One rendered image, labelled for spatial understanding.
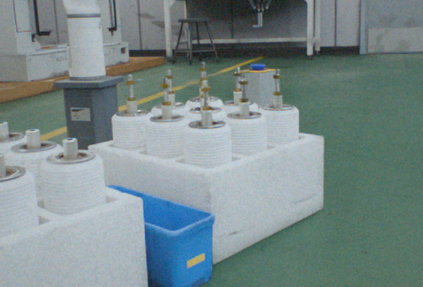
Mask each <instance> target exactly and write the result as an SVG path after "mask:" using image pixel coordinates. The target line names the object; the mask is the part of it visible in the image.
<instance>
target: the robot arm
mask: <svg viewBox="0 0 423 287"><path fill-rule="evenodd" d="M271 1H272V0H242V2H243V4H244V7H245V9H246V10H247V11H250V12H251V13H252V25H253V27H261V25H262V12H264V10H267V8H268V7H269V5H270V3H271ZM265 3H266V4H265ZM264 4H265V5H264ZM63 5H64V9H65V11H66V17H68V18H67V25H68V33H69V46H67V47H66V52H67V60H68V67H69V80H70V81H97V80H102V79H105V78H106V70H105V62H104V52H103V36H102V29H101V28H102V27H101V18H100V7H99V6H97V4H96V3H95V0H63ZM249 5H250V6H249Z"/></svg>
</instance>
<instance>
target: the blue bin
mask: <svg viewBox="0 0 423 287"><path fill-rule="evenodd" d="M108 187H109V188H112V189H114V190H118V191H119V192H121V193H128V194H131V195H133V196H136V197H138V198H141V199H142V204H143V215H144V234H145V245H146V256H147V285H151V286H152V287H198V286H199V285H202V284H204V283H205V282H208V281H209V280H210V279H212V243H213V224H215V215H214V214H213V213H211V212H209V211H204V210H202V209H197V208H193V207H191V206H188V205H185V204H180V203H177V202H173V201H171V200H168V199H162V198H159V197H158V196H154V195H151V194H148V193H142V192H140V191H136V190H133V189H131V188H128V187H122V186H119V185H109V186H108Z"/></svg>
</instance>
